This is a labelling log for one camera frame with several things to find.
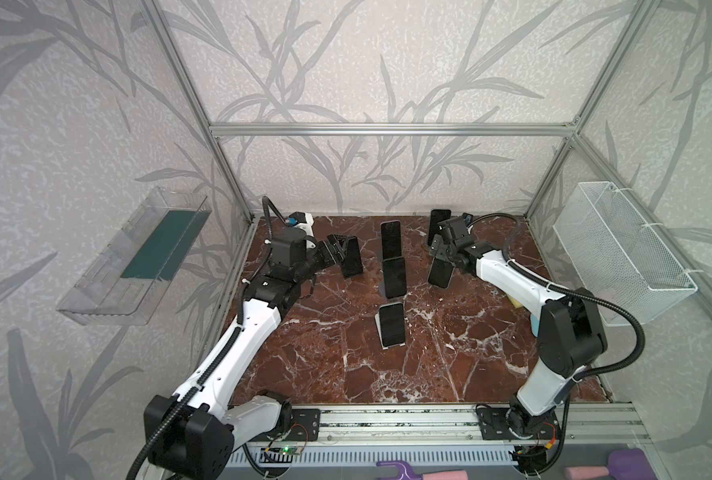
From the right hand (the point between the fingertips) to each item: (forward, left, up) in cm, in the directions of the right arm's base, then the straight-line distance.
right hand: (449, 239), depth 93 cm
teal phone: (-26, +19, -5) cm, 32 cm away
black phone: (-1, +32, -11) cm, 33 cm away
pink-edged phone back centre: (+4, +19, -3) cm, 19 cm away
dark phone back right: (+12, +2, -2) cm, 13 cm away
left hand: (-10, +31, +15) cm, 36 cm away
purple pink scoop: (-56, -34, -14) cm, 67 cm away
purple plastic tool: (-58, +16, -14) cm, 62 cm away
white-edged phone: (-8, +2, -13) cm, 15 cm away
